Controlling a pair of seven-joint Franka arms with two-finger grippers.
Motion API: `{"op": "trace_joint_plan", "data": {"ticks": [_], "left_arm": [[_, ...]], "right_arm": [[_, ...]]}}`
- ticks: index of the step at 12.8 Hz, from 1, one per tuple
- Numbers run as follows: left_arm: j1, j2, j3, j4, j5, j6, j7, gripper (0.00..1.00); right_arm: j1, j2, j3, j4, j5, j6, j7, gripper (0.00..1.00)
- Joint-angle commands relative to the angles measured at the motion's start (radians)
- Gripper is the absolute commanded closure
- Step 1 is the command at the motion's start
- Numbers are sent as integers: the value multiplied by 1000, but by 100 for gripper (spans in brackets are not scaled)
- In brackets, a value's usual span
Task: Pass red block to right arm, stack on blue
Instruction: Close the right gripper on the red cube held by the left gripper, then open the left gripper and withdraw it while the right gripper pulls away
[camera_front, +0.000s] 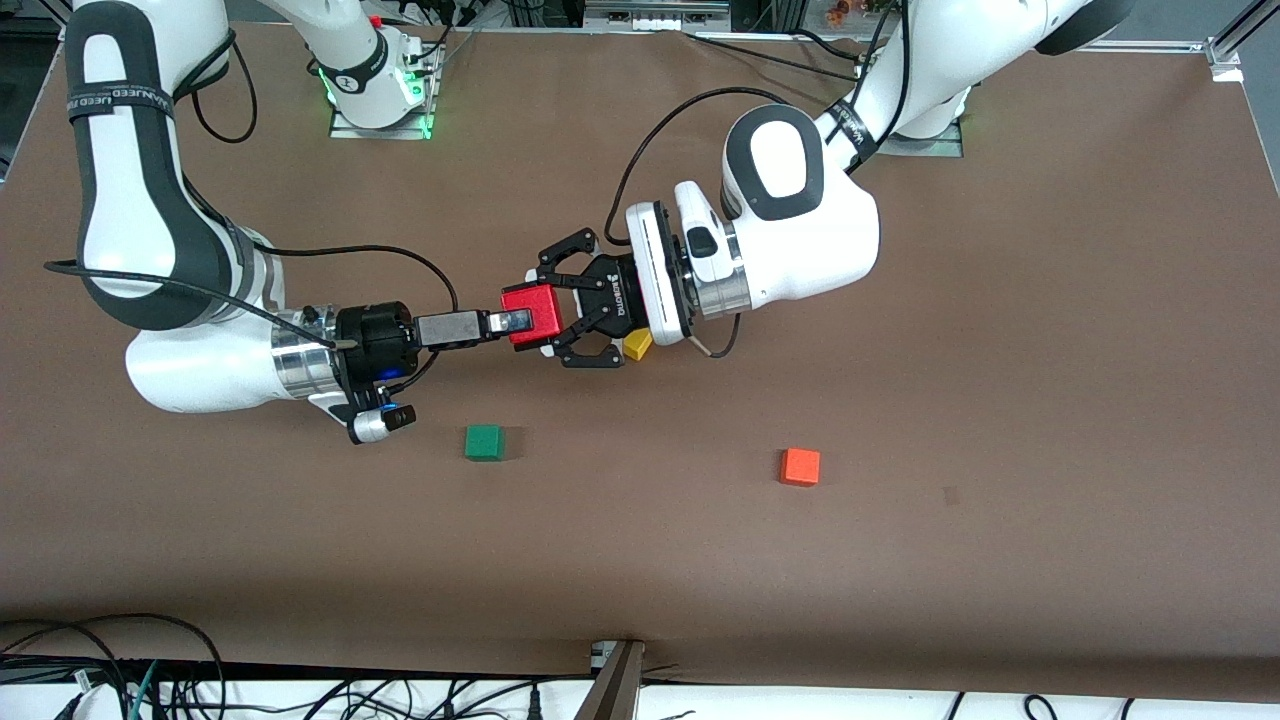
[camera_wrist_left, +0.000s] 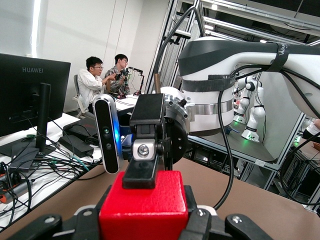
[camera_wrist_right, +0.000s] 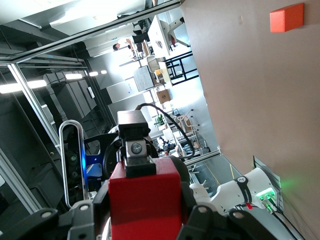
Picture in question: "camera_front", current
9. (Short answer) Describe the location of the red wooden block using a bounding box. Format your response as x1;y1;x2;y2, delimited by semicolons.
500;284;567;349

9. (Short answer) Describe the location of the brown table cover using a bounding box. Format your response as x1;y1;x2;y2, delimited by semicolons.
0;18;1280;701

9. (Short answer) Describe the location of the aluminium profile bar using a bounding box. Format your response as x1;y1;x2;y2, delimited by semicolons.
575;640;647;720

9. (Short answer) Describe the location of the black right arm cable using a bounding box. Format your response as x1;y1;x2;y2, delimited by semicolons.
44;30;461;351

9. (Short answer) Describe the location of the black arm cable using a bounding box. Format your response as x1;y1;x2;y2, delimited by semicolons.
603;0;916;361
44;30;461;351

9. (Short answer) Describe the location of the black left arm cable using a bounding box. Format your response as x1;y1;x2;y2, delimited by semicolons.
603;0;916;361

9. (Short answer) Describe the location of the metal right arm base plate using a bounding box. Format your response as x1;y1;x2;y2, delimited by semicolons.
330;42;442;141

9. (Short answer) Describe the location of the long black base cable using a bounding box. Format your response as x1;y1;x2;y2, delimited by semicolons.
683;30;871;86

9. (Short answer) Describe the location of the short black base cable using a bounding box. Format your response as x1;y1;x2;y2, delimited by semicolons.
790;28;867;63

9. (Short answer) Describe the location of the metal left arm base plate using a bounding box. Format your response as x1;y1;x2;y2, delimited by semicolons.
878;133;965;159

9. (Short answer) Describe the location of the black looped cable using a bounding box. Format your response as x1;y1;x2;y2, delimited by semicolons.
0;612;227;720

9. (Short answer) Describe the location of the teal cable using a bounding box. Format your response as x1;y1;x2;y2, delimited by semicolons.
128;660;161;720

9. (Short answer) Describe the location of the thin aluminium edge rail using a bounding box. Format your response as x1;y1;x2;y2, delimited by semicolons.
1085;37;1216;54

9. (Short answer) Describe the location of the metal corner bracket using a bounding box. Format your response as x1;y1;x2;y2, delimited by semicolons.
1205;35;1247;83

